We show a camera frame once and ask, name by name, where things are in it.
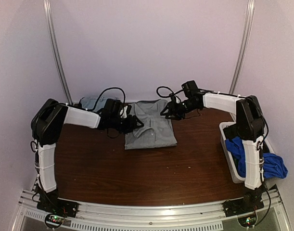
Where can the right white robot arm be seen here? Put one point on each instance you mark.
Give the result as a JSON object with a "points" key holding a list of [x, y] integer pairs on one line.
{"points": [[250, 123]]}

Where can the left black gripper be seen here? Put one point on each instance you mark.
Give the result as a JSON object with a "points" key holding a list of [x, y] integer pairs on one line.
{"points": [[131, 124]]}

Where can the right aluminium frame post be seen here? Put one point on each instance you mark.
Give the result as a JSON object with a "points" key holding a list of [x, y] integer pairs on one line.
{"points": [[247, 28]]}

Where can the blue garment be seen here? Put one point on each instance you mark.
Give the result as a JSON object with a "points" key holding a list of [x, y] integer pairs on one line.
{"points": [[273, 166]]}

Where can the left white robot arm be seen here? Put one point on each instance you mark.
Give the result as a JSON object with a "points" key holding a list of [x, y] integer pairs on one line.
{"points": [[48, 123]]}

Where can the left aluminium frame post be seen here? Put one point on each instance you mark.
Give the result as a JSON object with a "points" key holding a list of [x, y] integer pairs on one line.
{"points": [[55, 50]]}

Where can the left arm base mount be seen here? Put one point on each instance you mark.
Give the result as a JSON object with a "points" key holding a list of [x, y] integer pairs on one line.
{"points": [[61, 207]]}

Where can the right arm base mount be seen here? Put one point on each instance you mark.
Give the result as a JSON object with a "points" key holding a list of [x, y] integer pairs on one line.
{"points": [[234, 207]]}

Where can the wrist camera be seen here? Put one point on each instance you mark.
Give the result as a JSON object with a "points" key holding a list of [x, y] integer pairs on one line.
{"points": [[174, 98], [125, 111]]}

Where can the grey polo shirt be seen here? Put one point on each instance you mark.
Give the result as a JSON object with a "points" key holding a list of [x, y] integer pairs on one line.
{"points": [[157, 131]]}

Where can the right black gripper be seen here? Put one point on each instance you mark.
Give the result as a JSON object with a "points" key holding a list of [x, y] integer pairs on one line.
{"points": [[173, 110]]}

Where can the front aluminium rail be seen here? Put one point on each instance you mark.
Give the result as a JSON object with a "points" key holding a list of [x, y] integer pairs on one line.
{"points": [[210, 216]]}

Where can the white laundry basket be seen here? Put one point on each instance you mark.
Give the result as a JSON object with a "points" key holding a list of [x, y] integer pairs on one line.
{"points": [[229, 158]]}

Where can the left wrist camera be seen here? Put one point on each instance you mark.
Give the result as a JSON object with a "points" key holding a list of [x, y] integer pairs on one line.
{"points": [[125, 111]]}

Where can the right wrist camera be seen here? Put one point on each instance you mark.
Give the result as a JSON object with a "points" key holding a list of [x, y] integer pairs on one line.
{"points": [[174, 98]]}

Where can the aluminium frame post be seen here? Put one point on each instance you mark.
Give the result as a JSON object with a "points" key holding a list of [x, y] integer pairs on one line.
{"points": [[55, 50], [247, 28]]}

